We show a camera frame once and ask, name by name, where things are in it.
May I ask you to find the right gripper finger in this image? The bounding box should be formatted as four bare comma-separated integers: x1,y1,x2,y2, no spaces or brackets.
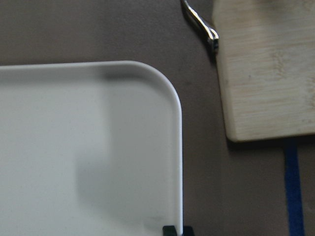
162,225,176,236

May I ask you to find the bamboo cutting board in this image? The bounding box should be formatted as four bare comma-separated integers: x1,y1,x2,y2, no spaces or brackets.
213,0,315,142

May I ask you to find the cream rabbit serving tray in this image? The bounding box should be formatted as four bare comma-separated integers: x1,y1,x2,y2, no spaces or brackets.
0,61,184,236

